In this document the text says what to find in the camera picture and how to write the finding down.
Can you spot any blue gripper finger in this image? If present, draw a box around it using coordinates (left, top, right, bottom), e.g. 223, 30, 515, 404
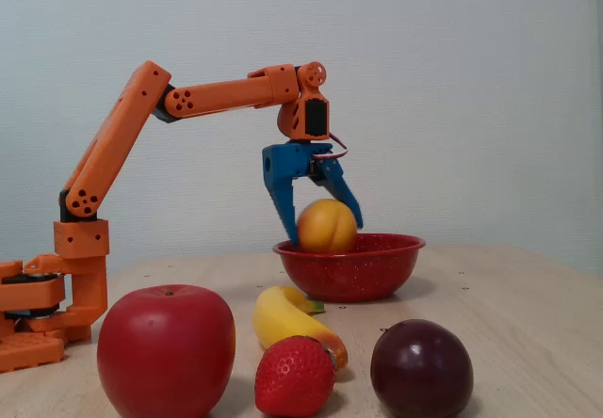
266, 179, 302, 247
307, 157, 365, 231

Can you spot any blue gripper body with motor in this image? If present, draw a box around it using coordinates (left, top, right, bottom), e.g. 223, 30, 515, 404
261, 140, 340, 189

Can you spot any orange yellow toy peach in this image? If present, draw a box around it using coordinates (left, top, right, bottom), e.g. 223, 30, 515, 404
296, 198, 359, 255

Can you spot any orange robot base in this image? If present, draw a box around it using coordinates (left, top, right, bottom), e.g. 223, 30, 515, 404
0, 253, 110, 375

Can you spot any red speckled bowl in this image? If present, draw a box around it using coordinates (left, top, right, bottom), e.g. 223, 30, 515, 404
272, 233, 427, 304

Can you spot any yellow toy banana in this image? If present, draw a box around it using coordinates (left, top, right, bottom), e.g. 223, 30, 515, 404
252, 285, 350, 372

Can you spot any red toy strawberry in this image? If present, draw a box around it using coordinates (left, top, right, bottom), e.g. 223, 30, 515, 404
253, 334, 337, 417

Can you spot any red toy apple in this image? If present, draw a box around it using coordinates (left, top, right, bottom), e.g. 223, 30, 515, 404
96, 283, 237, 418

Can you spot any dark purple toy plum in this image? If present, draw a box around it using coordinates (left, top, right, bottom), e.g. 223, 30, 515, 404
369, 318, 475, 418

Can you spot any red white servo cable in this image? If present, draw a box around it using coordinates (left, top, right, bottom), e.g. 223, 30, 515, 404
311, 132, 352, 161

